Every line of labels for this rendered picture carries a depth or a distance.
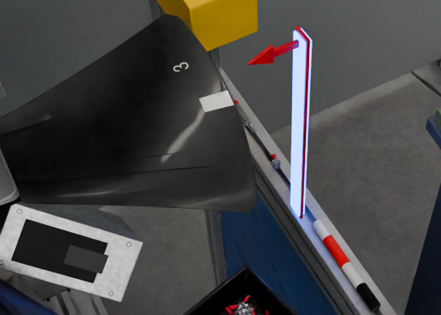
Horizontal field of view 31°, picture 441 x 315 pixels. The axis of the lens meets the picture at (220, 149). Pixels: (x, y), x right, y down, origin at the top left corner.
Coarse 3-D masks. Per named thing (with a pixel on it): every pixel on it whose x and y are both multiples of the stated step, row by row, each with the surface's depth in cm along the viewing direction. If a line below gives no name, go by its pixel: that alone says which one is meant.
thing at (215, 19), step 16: (160, 0) 113; (176, 0) 106; (192, 0) 102; (208, 0) 102; (224, 0) 103; (240, 0) 105; (256, 0) 106; (192, 16) 103; (208, 16) 104; (224, 16) 106; (240, 16) 107; (256, 16) 108; (192, 32) 105; (208, 32) 106; (224, 32) 108; (240, 32) 109; (208, 48) 108
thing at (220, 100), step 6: (210, 96) 80; (216, 96) 80; (222, 96) 80; (228, 96) 80; (204, 102) 79; (210, 102) 80; (216, 102) 80; (222, 102) 80; (228, 102) 80; (204, 108) 79; (210, 108) 79; (216, 108) 79
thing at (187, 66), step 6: (174, 60) 81; (180, 60) 81; (186, 60) 81; (168, 66) 81; (174, 66) 81; (180, 66) 81; (186, 66) 81; (192, 66) 81; (174, 72) 80; (180, 72) 81; (186, 72) 81; (174, 78) 80
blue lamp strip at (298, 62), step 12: (300, 36) 81; (300, 48) 82; (300, 60) 83; (300, 72) 84; (300, 84) 86; (300, 96) 87; (300, 108) 89; (300, 120) 90; (300, 132) 92; (300, 144) 94; (300, 156) 95; (300, 168) 97; (300, 180) 99; (300, 192) 102; (300, 204) 104
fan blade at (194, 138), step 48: (144, 48) 82; (192, 48) 82; (48, 96) 78; (96, 96) 78; (144, 96) 79; (192, 96) 80; (0, 144) 75; (48, 144) 75; (96, 144) 75; (144, 144) 76; (192, 144) 77; (240, 144) 79; (48, 192) 72; (96, 192) 73; (144, 192) 74; (192, 192) 75; (240, 192) 77
